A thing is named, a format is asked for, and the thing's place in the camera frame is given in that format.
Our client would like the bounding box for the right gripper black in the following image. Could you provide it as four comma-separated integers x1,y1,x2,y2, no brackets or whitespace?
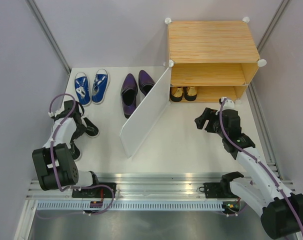
194,107,228,139

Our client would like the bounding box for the black white sneaker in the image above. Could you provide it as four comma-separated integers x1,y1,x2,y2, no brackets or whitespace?
82,117,100,138
69,141,81,161

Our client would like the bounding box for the gold loafer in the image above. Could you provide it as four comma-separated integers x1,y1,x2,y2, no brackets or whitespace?
169,86,184,103
184,86,198,102

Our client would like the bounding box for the white cabinet door panel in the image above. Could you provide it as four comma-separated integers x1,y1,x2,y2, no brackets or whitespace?
119,67,171,158

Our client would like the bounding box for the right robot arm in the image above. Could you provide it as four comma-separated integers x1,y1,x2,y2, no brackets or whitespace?
194,107,303,240

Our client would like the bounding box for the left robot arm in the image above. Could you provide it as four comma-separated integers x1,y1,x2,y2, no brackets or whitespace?
32,100,101,198

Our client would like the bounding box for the wooden shoe cabinet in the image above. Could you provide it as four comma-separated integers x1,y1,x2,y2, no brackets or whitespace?
164,17,267,103

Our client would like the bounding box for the left blue canvas sneaker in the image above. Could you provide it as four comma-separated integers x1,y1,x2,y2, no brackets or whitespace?
74,72,91,107

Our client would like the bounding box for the blue canvas sneaker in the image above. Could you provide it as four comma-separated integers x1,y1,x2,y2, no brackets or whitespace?
74,72,91,107
91,69,110,104

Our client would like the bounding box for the right blue canvas sneaker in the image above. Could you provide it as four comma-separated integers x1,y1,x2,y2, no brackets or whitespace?
91,69,110,104

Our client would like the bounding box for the left purple pointed loafer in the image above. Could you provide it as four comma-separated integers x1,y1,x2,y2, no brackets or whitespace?
120,73,138,119

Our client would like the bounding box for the purple pointed loafer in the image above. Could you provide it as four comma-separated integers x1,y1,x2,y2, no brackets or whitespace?
120,73,138,119
138,70,156,96

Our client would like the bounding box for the right purple pointed loafer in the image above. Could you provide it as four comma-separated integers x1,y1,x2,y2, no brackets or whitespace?
138,70,156,96

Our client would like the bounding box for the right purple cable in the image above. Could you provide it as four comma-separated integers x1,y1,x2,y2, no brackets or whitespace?
218,97,303,240

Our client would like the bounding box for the purple cable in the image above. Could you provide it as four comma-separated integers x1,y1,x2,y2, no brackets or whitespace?
36,93,115,220
218,97,303,240

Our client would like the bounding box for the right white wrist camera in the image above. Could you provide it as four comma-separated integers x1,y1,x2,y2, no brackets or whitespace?
219,97,235,112

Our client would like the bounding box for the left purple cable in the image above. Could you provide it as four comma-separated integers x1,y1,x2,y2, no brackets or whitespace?
36,93,115,220

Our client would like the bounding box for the aluminium rail base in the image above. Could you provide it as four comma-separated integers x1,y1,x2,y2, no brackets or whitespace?
25,172,300,201

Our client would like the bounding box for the white slotted cable duct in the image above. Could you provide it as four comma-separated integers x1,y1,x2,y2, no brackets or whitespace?
37,200,224,212

